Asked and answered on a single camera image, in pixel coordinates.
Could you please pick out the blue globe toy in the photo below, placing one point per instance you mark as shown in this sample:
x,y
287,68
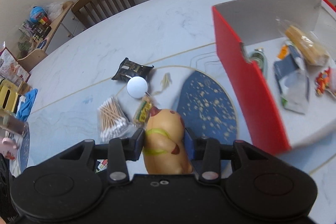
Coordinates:
x,y
36,14

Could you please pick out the bag of cotton swabs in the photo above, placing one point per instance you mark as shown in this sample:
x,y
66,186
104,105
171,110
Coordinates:
x,y
112,122

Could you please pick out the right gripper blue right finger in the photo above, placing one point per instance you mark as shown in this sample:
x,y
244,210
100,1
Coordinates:
x,y
201,148

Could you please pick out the blue gold placemat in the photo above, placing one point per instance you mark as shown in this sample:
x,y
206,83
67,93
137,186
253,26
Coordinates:
x,y
207,109

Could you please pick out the yellow tissue box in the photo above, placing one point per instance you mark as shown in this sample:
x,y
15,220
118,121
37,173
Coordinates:
x,y
9,96

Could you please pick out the blue white tissue pack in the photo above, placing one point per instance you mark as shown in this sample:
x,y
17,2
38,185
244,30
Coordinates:
x,y
292,79

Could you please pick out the dark wooden chair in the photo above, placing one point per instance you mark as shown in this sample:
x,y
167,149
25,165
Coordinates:
x,y
91,12

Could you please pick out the wooden side cabinet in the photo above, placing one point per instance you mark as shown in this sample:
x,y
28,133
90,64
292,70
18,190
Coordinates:
x,y
65,27

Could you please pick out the red white cardboard box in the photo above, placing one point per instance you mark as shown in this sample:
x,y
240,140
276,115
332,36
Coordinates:
x,y
244,25

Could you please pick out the black snack packet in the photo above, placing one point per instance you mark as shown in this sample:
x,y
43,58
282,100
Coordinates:
x,y
129,69

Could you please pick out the blue cloth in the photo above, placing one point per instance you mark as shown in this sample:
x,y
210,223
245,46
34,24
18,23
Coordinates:
x,y
26,106

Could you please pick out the bagged bread slice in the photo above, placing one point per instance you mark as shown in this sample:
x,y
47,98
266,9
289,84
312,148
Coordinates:
x,y
312,50

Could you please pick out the red picture book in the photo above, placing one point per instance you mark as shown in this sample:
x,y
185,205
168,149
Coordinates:
x,y
11,69

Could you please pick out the red orange fish charm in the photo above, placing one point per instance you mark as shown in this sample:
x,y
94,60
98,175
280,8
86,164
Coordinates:
x,y
322,82

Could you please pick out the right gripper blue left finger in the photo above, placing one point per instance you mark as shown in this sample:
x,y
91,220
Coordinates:
x,y
127,149

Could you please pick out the yellow green candy packet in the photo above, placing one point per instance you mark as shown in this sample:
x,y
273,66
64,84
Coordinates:
x,y
143,112

